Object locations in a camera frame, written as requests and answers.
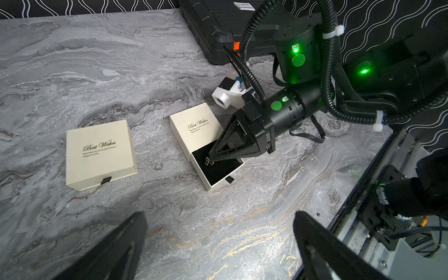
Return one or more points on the gold earring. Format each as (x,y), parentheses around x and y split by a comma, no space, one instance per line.
(209,162)

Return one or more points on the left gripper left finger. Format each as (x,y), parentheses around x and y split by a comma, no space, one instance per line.
(116,257)

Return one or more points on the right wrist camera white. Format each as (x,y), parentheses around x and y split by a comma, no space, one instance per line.
(229,93)

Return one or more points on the aluminium front rail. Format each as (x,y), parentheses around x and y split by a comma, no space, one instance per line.
(422,197)

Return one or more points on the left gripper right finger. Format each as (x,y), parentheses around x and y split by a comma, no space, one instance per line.
(322,253)

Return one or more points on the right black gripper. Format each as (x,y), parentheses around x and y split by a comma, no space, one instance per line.
(245,139)

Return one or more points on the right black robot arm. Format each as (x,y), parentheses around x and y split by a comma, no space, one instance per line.
(382,86)

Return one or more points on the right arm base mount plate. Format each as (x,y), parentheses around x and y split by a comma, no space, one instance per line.
(379,220)

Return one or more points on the black plastic tool case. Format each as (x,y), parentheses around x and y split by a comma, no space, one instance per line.
(218,23)

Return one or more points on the cream drawer jewelry box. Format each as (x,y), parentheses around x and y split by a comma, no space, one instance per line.
(99,154)

